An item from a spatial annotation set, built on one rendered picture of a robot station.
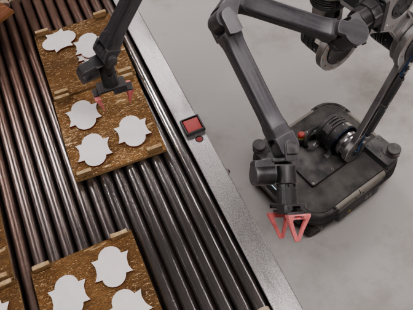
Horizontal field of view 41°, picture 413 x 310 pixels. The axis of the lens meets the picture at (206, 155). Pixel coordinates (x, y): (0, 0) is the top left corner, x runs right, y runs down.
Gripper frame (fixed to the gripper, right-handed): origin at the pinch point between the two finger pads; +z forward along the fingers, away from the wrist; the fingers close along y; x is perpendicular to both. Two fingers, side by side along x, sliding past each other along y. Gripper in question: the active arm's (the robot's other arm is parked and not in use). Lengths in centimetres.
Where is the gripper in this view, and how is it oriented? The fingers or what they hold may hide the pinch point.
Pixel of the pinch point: (117, 104)
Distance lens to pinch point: 202.9
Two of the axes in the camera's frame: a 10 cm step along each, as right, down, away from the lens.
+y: 9.3, -3.1, 1.8
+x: -3.4, -6.1, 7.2
